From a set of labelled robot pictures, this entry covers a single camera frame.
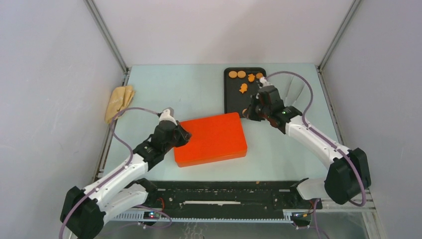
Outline black cookie tray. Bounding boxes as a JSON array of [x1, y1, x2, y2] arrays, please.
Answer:
[[223, 67, 267, 118]]

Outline metal tongs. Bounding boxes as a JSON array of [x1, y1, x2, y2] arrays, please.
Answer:
[[285, 76, 306, 106]]

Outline orange box lid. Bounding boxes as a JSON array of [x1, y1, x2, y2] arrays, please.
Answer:
[[174, 113, 248, 167]]

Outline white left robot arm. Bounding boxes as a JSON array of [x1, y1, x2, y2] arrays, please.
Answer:
[[59, 119, 192, 239]]

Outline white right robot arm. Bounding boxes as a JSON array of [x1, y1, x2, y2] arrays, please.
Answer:
[[244, 86, 372, 208]]

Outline star orange cookie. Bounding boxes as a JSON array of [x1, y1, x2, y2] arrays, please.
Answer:
[[239, 83, 248, 94]]

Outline yellow cloth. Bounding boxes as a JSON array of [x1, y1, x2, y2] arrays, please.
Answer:
[[105, 85, 135, 124]]

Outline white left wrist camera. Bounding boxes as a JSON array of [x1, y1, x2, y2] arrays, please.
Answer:
[[159, 107, 178, 125]]

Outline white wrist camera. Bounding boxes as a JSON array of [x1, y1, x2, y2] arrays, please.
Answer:
[[259, 77, 273, 88], [159, 107, 178, 125]]

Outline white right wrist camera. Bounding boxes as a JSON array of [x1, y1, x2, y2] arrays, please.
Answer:
[[259, 77, 273, 88]]

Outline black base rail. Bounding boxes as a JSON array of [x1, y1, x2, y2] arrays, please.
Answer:
[[125, 180, 324, 221]]

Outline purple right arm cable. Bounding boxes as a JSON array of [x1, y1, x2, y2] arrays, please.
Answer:
[[263, 71, 367, 239]]

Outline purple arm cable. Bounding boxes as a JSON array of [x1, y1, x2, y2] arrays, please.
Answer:
[[58, 107, 173, 239], [263, 71, 367, 239]]

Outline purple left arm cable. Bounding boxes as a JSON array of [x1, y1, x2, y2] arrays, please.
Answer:
[[58, 107, 173, 239]]

